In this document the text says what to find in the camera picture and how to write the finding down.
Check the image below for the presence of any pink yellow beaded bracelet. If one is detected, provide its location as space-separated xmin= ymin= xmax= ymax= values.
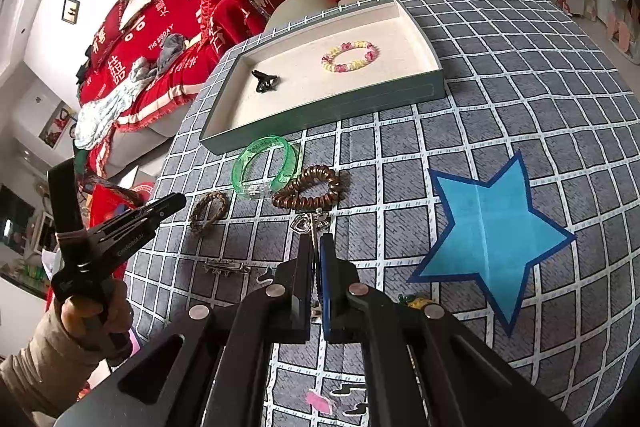
xmin=321 ymin=40 xmax=380 ymax=76

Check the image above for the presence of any grey clothing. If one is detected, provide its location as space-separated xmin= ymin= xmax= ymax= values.
xmin=154 ymin=33 xmax=189 ymax=74

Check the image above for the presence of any sofa with red cover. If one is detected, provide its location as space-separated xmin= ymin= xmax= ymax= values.
xmin=77 ymin=0 xmax=301 ymax=132

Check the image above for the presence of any pink sticker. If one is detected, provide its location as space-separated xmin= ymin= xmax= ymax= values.
xmin=305 ymin=389 xmax=337 ymax=416

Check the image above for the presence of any beige sofa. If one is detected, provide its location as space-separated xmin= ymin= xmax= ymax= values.
xmin=100 ymin=114 xmax=201 ymax=180

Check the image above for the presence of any light grey crumpled blanket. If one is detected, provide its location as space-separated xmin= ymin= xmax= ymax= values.
xmin=75 ymin=57 xmax=162 ymax=151

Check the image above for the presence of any brown wooden bead bracelet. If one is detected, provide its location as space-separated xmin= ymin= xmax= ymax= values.
xmin=271 ymin=164 xmax=344 ymax=211

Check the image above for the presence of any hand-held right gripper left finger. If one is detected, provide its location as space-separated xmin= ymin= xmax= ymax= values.
xmin=55 ymin=234 xmax=315 ymax=427

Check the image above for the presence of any brown braided bracelet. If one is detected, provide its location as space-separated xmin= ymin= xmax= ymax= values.
xmin=189 ymin=190 xmax=231 ymax=235

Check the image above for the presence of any person's left forearm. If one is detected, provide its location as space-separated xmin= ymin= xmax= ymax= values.
xmin=0 ymin=307 xmax=103 ymax=420

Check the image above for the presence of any yellow green charm ornament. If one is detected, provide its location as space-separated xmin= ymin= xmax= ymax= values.
xmin=397 ymin=293 xmax=432 ymax=311

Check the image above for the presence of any green translucent bangle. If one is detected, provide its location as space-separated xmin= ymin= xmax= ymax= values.
xmin=231 ymin=134 xmax=303 ymax=200

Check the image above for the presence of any wall slipper rack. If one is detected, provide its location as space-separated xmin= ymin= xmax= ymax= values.
xmin=602 ymin=0 xmax=640 ymax=64

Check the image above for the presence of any blue star sticker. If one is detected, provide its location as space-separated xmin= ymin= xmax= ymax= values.
xmin=406 ymin=150 xmax=577 ymax=339

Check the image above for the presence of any grey checked tablecloth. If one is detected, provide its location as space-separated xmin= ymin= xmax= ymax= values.
xmin=122 ymin=0 xmax=640 ymax=427

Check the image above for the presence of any black claw hair clip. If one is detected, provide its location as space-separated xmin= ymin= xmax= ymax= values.
xmin=251 ymin=69 xmax=281 ymax=96

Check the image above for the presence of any red bag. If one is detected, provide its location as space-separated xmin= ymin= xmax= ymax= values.
xmin=86 ymin=184 xmax=146 ymax=230

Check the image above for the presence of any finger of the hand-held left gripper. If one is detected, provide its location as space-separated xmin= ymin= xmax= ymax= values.
xmin=89 ymin=193 xmax=187 ymax=249

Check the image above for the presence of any silver hair clip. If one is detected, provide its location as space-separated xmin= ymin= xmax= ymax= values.
xmin=202 ymin=258 xmax=251 ymax=278

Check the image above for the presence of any red pillow with white characters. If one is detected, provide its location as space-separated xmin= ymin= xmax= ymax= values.
xmin=90 ymin=0 xmax=132 ymax=58

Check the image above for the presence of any silver heart charm chain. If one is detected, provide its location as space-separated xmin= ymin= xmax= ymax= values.
xmin=291 ymin=211 xmax=332 ymax=320

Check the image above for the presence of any shallow grey cardboard tray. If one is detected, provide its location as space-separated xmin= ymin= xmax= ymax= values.
xmin=199 ymin=0 xmax=447 ymax=156

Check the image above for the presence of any person's left hand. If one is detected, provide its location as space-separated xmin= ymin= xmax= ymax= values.
xmin=54 ymin=279 xmax=135 ymax=365

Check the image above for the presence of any black screen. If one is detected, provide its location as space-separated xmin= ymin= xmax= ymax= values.
xmin=0 ymin=184 xmax=37 ymax=254

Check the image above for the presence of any red satin fringed cushion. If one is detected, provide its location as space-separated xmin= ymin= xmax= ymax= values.
xmin=197 ymin=0 xmax=257 ymax=54

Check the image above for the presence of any black cloud sticker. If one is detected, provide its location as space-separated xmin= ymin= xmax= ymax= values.
xmin=334 ymin=382 xmax=368 ymax=418

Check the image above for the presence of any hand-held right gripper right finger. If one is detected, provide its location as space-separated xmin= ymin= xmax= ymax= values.
xmin=320 ymin=234 xmax=586 ymax=427

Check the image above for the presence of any red round patterned box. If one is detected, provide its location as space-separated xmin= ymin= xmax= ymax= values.
xmin=132 ymin=179 xmax=157 ymax=208

